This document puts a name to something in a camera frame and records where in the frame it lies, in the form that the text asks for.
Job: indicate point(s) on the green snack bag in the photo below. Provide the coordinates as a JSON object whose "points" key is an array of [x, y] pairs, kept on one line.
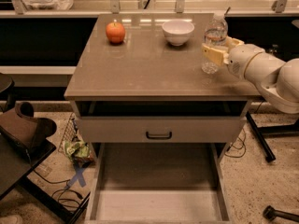
{"points": [[77, 151]]}

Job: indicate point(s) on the grey drawer cabinet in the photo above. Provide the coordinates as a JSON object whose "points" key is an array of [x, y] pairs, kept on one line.
{"points": [[146, 77]]}

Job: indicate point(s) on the black caster foot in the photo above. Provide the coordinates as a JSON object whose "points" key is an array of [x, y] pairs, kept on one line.
{"points": [[270, 213]]}

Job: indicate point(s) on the black stand leg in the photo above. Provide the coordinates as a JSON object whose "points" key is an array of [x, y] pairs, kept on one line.
{"points": [[263, 132]]}

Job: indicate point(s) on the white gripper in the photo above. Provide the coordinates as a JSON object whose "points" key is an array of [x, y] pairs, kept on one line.
{"points": [[239, 62]]}

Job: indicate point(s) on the closed top drawer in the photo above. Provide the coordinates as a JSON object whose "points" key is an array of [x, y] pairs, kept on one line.
{"points": [[158, 130]]}

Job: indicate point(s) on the clear plastic water bottle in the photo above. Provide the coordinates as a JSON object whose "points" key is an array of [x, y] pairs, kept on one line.
{"points": [[214, 35]]}

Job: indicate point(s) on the orange apple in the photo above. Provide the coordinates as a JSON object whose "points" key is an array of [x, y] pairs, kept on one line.
{"points": [[115, 32]]}

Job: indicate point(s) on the white ceramic bowl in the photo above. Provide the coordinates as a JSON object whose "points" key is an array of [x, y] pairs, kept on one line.
{"points": [[177, 32]]}

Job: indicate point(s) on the open middle drawer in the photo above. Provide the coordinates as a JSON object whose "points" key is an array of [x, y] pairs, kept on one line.
{"points": [[157, 184]]}

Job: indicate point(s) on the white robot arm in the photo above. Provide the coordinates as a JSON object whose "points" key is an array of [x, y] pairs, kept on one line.
{"points": [[277, 81]]}

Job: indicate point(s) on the wire basket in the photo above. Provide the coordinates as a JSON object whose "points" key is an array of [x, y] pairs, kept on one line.
{"points": [[70, 131]]}

